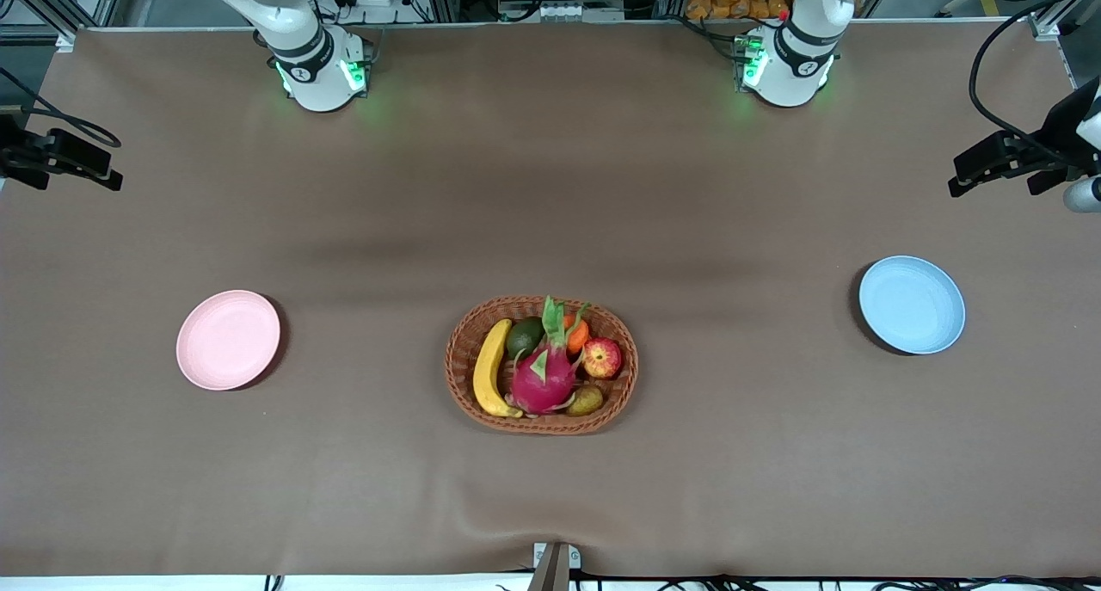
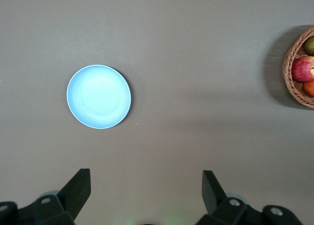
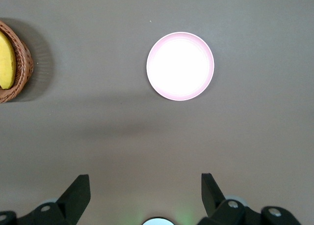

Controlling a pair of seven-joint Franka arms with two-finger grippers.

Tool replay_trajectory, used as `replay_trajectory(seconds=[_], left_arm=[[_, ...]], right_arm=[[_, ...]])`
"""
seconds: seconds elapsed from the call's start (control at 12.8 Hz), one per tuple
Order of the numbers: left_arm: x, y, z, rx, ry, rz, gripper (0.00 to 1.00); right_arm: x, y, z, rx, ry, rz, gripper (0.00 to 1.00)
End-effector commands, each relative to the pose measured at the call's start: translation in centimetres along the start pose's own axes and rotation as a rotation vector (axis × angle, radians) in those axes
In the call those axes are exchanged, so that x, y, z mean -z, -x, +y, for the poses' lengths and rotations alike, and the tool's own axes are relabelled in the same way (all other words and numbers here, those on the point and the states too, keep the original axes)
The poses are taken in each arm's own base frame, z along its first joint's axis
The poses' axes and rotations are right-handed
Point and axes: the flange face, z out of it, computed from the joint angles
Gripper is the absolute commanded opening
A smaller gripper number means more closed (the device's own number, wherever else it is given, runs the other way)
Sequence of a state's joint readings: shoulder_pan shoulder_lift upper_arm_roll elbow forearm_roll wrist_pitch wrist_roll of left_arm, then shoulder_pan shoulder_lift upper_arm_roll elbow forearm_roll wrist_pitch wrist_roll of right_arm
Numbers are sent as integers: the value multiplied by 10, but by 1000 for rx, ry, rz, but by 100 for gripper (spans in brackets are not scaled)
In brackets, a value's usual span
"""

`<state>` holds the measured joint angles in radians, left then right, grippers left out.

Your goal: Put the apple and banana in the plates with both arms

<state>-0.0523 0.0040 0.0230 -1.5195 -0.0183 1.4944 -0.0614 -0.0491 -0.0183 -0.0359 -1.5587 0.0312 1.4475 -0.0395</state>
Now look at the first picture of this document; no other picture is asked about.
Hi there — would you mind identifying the dark green avocado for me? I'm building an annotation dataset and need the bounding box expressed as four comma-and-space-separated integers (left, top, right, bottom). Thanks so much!
505, 317, 545, 360

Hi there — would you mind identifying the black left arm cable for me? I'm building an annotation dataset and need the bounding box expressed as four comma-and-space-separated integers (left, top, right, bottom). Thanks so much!
969, 0, 1101, 169

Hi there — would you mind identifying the light blue plate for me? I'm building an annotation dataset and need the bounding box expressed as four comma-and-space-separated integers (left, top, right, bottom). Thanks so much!
858, 255, 966, 355

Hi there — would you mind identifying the brown table cloth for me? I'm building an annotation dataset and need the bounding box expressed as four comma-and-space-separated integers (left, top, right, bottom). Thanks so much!
0, 19, 1101, 579

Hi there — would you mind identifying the pink dragon fruit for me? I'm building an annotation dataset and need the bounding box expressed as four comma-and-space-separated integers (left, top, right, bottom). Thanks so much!
507, 296, 594, 417

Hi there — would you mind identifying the brown wicker basket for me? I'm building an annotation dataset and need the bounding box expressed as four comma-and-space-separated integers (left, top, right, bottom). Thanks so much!
445, 295, 639, 435

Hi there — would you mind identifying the grey metal camera bracket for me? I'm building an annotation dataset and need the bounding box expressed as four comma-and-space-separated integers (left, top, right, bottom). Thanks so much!
526, 541, 581, 591

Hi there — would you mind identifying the pink plate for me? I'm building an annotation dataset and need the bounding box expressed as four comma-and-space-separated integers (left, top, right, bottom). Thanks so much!
176, 290, 282, 391

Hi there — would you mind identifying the yellow banana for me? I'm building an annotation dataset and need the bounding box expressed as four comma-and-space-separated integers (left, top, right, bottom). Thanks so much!
473, 318, 524, 419

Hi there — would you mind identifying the red yellow apple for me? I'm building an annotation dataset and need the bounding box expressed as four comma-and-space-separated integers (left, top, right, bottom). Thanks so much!
582, 337, 623, 380

